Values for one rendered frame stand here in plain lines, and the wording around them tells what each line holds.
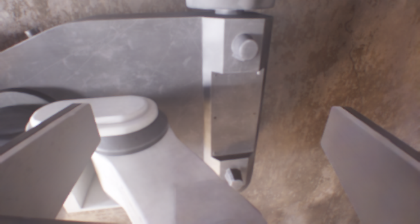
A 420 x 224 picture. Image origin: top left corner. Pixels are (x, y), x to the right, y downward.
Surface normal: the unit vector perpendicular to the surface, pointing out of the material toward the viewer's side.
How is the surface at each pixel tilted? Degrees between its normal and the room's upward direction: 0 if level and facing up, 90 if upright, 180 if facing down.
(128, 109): 90
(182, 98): 0
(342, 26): 0
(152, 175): 90
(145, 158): 90
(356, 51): 0
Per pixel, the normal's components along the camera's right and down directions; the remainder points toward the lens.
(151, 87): 0.18, 0.47
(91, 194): 0.00, -0.88
